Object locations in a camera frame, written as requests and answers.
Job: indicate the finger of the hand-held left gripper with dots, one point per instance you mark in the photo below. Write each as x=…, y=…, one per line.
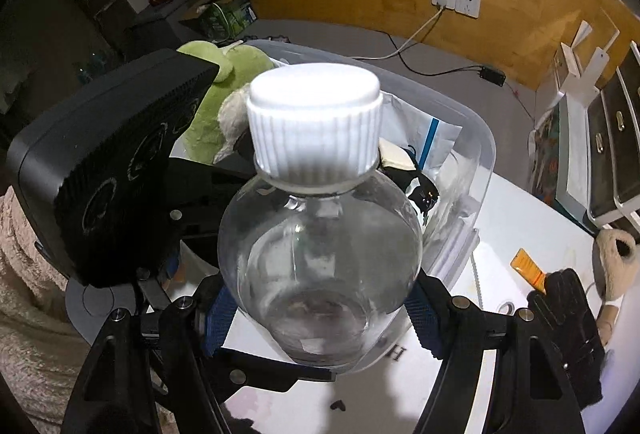
x=151, y=289
x=200, y=194

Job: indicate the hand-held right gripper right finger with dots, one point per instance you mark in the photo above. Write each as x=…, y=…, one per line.
x=425, y=324

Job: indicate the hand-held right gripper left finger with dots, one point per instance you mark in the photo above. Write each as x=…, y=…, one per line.
x=220, y=319

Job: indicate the green plush toy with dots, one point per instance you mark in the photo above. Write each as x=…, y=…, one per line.
x=207, y=124

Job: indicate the round clear bottle white cap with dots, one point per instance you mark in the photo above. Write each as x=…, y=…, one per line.
x=320, y=239

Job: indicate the clear plastic storage container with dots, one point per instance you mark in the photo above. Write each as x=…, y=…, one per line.
x=450, y=154

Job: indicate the person's left forearm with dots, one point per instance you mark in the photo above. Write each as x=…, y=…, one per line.
x=35, y=314

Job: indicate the orange flat packet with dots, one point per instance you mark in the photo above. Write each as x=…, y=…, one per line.
x=530, y=266

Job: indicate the black glove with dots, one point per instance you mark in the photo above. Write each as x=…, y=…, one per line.
x=570, y=334

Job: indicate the cream rectangular case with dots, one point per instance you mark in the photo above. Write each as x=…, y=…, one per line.
x=395, y=157

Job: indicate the green printed box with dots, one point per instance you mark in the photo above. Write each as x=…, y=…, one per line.
x=230, y=17

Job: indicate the beige knit glove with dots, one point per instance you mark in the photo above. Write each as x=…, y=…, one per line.
x=615, y=264

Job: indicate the patterned flat box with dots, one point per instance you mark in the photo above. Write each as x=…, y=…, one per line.
x=547, y=154

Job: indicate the white wooden desk rack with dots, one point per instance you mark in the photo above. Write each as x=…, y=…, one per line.
x=580, y=59

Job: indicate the white frame drawer unit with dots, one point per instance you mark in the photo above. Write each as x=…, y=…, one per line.
x=617, y=139

